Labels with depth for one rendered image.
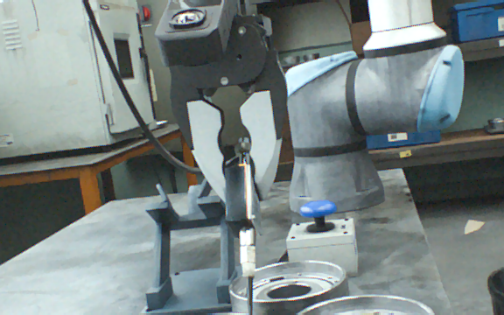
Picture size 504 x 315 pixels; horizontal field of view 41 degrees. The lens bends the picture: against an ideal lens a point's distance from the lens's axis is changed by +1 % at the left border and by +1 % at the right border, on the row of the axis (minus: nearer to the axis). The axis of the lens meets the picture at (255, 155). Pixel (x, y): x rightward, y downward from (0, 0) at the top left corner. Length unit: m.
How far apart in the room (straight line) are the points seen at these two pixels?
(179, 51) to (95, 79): 2.30
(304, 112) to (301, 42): 3.52
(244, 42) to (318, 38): 3.98
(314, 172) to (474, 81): 3.58
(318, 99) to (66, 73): 1.91
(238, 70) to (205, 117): 0.05
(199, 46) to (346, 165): 0.59
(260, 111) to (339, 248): 0.23
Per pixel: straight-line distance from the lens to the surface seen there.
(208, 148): 0.55
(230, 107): 4.35
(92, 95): 2.77
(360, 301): 0.55
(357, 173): 1.02
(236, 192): 0.53
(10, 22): 2.90
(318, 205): 0.73
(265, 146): 0.54
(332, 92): 0.99
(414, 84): 0.95
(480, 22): 4.06
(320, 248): 0.71
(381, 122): 0.98
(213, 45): 0.46
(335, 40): 4.51
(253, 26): 0.53
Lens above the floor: 1.03
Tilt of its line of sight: 7 degrees down
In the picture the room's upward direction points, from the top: 8 degrees counter-clockwise
